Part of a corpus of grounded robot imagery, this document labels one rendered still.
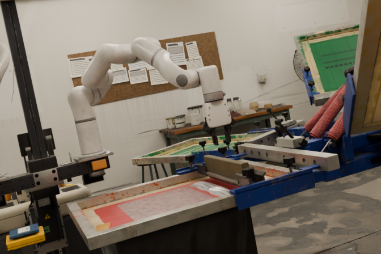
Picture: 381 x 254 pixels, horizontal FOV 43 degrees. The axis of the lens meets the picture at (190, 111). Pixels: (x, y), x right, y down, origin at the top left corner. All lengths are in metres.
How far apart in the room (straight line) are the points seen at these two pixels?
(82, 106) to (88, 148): 0.19
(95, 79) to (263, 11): 4.54
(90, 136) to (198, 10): 4.07
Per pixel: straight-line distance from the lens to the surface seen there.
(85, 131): 2.15
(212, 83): 1.81
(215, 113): 1.82
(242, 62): 6.19
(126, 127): 5.64
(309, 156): 1.77
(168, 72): 1.83
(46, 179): 2.14
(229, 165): 1.80
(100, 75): 2.09
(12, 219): 2.70
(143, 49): 1.93
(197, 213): 1.54
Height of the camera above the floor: 1.38
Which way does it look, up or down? 4 degrees down
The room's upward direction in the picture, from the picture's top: 11 degrees counter-clockwise
